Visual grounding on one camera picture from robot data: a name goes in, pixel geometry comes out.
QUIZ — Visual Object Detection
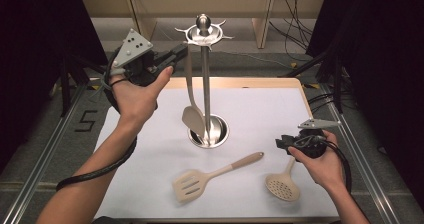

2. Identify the white paper sheet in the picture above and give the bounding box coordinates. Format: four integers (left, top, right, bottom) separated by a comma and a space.
93, 87, 340, 220

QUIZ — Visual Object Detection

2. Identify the metal utensil stand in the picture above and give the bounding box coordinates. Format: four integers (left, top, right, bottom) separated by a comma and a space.
174, 13, 234, 149

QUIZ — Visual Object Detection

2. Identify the black metal stand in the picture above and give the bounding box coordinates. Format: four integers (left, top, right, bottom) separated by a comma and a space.
281, 47, 346, 115
59, 52, 125, 118

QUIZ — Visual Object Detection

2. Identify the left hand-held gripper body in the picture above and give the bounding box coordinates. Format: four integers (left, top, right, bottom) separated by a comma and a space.
111, 28, 169, 87

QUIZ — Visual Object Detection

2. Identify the bundle of black floor cables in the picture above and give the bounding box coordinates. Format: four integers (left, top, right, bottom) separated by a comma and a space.
269, 0, 318, 62

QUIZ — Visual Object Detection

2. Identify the person's right hand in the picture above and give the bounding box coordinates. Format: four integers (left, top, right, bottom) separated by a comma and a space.
288, 130, 346, 192

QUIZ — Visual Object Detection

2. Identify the beige slotted spatula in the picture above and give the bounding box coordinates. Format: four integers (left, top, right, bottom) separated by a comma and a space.
172, 151, 265, 203

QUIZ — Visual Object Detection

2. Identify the person's left hand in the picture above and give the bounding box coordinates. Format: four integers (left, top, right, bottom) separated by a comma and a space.
109, 65, 175, 126

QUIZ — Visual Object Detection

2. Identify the thin white floor cable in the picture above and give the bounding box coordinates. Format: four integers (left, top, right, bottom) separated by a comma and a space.
216, 49, 292, 69

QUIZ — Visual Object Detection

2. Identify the aluminium floor rail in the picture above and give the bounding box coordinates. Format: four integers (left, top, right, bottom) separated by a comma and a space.
319, 83, 404, 224
0, 83, 88, 224

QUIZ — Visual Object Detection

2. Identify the dark curtain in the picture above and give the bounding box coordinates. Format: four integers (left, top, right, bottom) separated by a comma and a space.
305, 0, 424, 205
0, 0, 110, 173

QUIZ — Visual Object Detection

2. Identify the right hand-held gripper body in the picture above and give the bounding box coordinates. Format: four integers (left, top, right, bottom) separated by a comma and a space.
289, 118, 342, 159

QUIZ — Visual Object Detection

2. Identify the light wooden shelf unit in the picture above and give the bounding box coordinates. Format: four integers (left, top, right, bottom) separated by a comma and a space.
78, 0, 328, 50

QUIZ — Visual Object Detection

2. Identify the beige spoon with wooden handle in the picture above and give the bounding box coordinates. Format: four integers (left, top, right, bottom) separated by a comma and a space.
181, 43, 207, 139

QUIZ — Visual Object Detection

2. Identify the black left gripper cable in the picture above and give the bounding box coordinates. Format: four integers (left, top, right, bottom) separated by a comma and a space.
55, 48, 139, 192

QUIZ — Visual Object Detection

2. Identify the beige perforated skimmer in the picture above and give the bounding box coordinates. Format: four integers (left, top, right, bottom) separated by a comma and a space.
264, 157, 301, 202

